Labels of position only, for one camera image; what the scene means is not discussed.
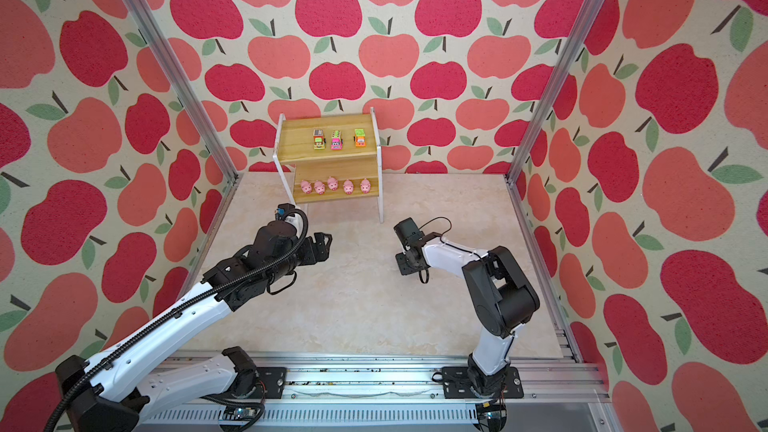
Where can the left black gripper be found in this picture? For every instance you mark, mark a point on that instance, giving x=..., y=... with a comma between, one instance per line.
x=313, y=256

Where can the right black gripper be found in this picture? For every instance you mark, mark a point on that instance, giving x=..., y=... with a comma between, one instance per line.
x=402, y=268

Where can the brown toy block car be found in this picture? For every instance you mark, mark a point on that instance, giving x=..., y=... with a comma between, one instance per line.
x=319, y=140

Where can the small pink toy car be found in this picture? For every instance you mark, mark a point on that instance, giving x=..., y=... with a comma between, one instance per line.
x=336, y=141

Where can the green orange toy truck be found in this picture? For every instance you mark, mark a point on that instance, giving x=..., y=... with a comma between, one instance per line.
x=360, y=139

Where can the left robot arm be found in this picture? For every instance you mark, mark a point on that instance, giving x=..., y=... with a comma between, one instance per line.
x=120, y=388

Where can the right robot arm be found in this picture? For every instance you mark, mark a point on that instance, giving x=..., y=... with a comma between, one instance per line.
x=501, y=294

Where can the two-tier wooden shelf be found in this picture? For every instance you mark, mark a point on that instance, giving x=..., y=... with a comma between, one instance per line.
x=296, y=159

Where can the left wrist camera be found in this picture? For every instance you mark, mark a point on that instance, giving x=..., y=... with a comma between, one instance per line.
x=288, y=212

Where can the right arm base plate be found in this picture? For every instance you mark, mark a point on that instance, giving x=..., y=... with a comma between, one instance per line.
x=471, y=383

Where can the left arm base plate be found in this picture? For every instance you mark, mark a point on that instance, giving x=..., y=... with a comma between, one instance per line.
x=257, y=384

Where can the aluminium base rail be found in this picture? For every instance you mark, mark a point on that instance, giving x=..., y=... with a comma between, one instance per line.
x=399, y=392

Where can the left aluminium frame post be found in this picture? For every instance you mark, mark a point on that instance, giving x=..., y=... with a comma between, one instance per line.
x=173, y=70

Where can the aluminium frame post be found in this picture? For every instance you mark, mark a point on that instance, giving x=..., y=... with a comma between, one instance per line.
x=173, y=70
x=573, y=46

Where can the right aluminium frame post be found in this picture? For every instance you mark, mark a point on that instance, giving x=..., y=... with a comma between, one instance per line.
x=573, y=46

